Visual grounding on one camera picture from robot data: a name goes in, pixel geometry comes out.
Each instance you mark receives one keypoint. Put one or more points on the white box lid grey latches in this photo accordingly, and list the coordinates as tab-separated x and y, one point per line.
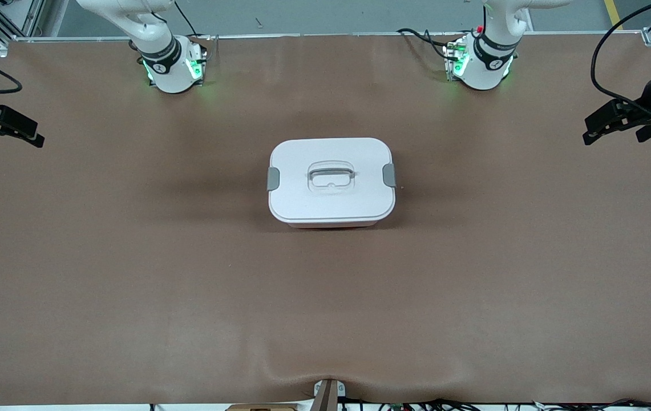
331	202

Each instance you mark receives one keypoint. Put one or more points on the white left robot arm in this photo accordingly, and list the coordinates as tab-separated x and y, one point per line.
488	63

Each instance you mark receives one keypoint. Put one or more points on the pink plastic storage box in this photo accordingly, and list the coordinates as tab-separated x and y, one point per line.
331	226

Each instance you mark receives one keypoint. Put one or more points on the aluminium table edge rail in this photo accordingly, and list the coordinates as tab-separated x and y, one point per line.
376	34

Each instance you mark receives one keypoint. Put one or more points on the metal table clamp bracket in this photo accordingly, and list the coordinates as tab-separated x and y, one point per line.
325	397

